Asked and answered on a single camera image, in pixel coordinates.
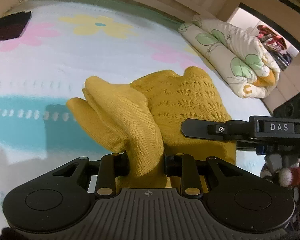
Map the yellow knitted sweater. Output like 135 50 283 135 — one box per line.
66 67 236 189

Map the colourful clothes pile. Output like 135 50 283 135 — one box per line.
257 24 300 71

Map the folded floral quilt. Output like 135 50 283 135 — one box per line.
178 15 281 99

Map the floral bed sheet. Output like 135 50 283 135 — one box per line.
0 0 269 210

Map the dark folded garment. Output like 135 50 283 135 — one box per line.
0 11 32 41

